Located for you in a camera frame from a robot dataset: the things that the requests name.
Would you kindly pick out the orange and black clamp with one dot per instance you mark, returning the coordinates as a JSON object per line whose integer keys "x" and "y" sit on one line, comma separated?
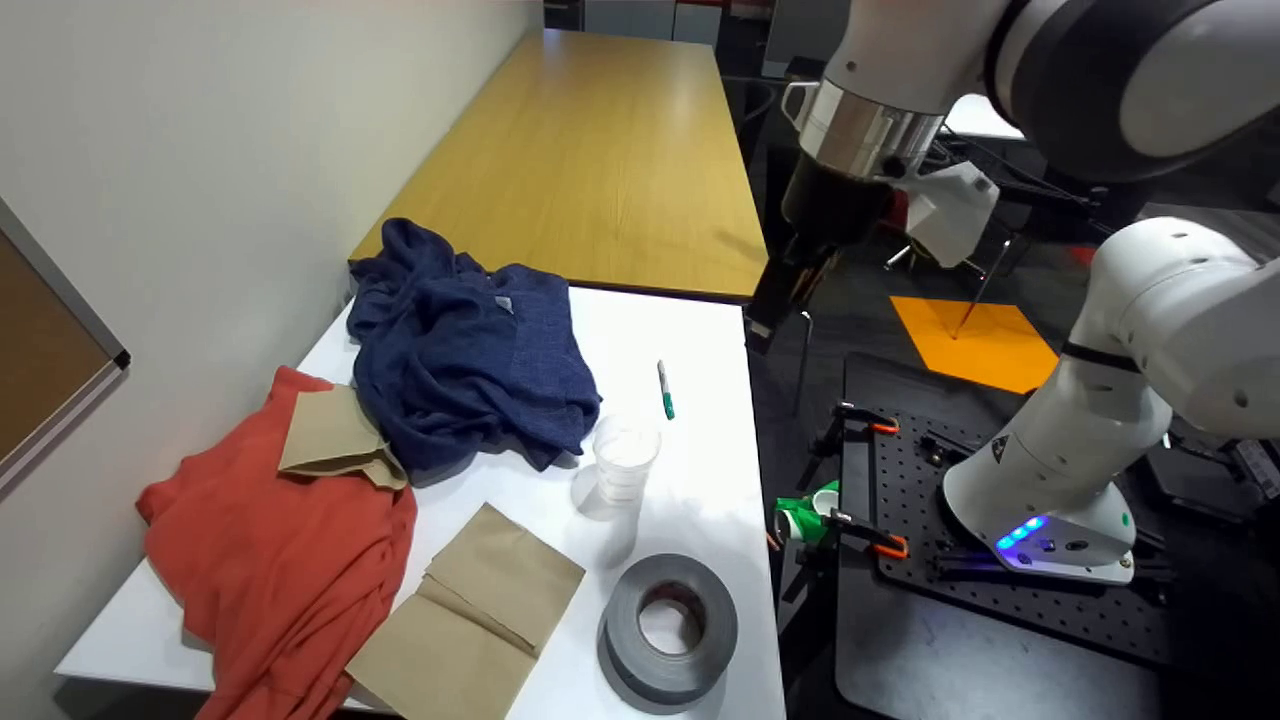
{"x": 868, "y": 420}
{"x": 870, "y": 535}

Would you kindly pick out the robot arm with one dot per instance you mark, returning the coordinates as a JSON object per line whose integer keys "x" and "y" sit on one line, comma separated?
{"x": 1100, "y": 420}

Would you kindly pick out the cork notice board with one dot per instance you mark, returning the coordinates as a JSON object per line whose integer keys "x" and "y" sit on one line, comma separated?
{"x": 40, "y": 350}

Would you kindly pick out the grey duct tape roll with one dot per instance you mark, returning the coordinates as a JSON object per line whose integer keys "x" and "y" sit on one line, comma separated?
{"x": 625, "y": 640}

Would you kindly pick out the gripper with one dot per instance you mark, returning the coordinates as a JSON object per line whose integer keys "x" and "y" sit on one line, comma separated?
{"x": 832, "y": 205}

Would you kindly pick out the large brown paper bag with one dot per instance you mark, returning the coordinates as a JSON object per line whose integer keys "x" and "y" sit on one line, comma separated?
{"x": 470, "y": 620}

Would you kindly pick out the small brown paper bag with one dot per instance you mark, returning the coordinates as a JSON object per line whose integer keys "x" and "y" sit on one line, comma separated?
{"x": 330, "y": 435}

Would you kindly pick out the wooden table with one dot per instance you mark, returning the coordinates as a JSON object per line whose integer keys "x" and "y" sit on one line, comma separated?
{"x": 590, "y": 170}

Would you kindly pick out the white table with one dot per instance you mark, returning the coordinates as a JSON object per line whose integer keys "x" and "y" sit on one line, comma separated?
{"x": 980, "y": 120}

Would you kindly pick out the green and white plastic part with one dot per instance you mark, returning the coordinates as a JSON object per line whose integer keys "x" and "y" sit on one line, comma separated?
{"x": 805, "y": 515}

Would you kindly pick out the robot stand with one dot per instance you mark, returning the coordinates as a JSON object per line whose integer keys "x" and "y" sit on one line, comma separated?
{"x": 900, "y": 620}

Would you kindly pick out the navy blue cloth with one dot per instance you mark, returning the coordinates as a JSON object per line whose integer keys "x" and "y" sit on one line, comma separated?
{"x": 460, "y": 370}

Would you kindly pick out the orange floor mat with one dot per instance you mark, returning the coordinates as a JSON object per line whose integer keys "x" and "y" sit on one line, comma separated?
{"x": 985, "y": 345}

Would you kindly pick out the orange red cloth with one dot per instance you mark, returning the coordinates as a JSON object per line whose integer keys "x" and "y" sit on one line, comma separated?
{"x": 280, "y": 580}

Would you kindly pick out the clear plastic cup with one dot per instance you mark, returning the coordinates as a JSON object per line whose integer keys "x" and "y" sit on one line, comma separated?
{"x": 626, "y": 465}

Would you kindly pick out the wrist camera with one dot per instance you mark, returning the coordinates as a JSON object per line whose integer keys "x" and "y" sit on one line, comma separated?
{"x": 950, "y": 210}

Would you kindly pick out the green and white pen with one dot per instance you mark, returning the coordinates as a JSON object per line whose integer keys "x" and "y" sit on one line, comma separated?
{"x": 665, "y": 390}

